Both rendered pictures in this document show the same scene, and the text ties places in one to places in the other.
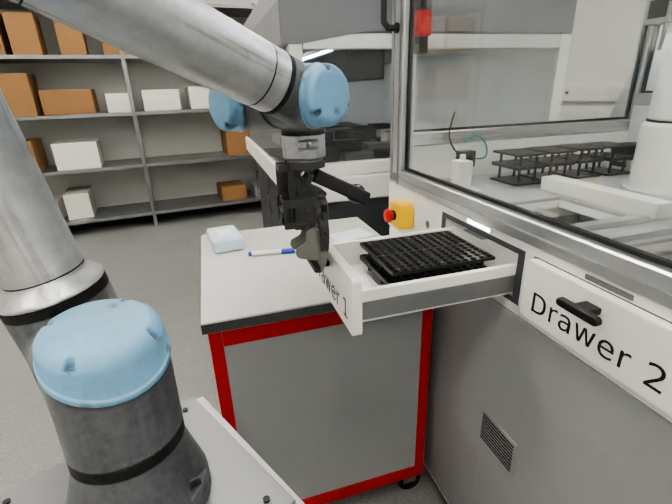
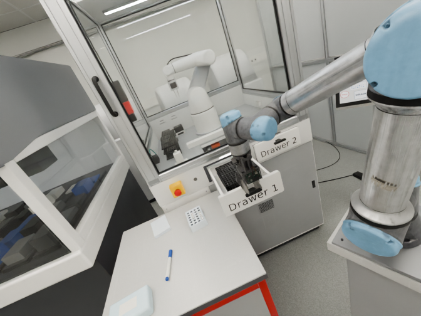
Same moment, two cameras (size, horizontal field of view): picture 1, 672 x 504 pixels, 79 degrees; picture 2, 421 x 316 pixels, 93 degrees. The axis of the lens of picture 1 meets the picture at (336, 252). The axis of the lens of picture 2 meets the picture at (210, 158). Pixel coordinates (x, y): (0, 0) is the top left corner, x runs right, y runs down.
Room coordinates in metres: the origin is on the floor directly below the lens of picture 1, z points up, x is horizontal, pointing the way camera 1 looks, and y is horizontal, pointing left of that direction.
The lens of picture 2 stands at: (0.70, 0.74, 1.43)
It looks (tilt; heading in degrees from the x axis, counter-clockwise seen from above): 24 degrees down; 282
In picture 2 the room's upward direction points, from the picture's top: 22 degrees counter-clockwise
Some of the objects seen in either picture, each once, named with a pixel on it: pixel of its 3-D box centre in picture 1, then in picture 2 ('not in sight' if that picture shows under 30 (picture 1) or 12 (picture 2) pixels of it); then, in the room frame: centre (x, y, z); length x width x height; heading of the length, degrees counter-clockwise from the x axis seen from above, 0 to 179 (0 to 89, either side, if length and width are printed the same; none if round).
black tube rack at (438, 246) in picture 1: (422, 263); (236, 174); (0.80, -0.18, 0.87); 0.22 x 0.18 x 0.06; 106
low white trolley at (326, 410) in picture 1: (308, 360); (204, 293); (1.14, 0.10, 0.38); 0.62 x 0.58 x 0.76; 16
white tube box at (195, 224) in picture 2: not in sight; (196, 218); (1.05, -0.03, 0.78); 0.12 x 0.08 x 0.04; 112
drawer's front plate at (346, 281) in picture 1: (332, 275); (252, 193); (0.74, 0.01, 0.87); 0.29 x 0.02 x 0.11; 16
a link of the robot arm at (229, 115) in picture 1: (256, 103); (259, 126); (0.65, 0.11, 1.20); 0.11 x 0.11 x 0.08; 44
